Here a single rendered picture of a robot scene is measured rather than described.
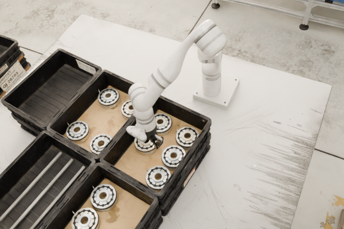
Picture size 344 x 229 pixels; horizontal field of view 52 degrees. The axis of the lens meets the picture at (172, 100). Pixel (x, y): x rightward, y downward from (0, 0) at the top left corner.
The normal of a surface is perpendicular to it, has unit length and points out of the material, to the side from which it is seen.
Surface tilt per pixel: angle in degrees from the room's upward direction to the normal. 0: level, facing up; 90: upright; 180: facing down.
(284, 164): 0
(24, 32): 0
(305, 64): 0
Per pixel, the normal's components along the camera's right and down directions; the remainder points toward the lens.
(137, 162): -0.07, -0.61
